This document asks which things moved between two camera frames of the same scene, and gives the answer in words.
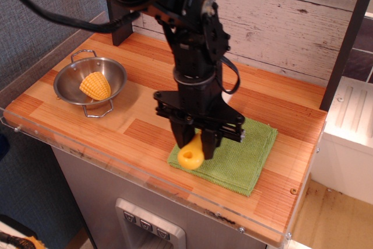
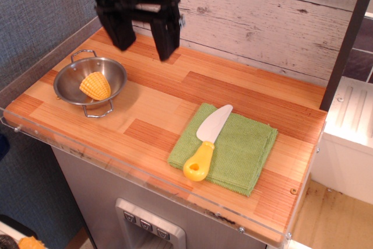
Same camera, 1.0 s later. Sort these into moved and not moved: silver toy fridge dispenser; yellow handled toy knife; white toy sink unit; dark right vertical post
Moved: yellow handled toy knife
Not moved: silver toy fridge dispenser; white toy sink unit; dark right vertical post
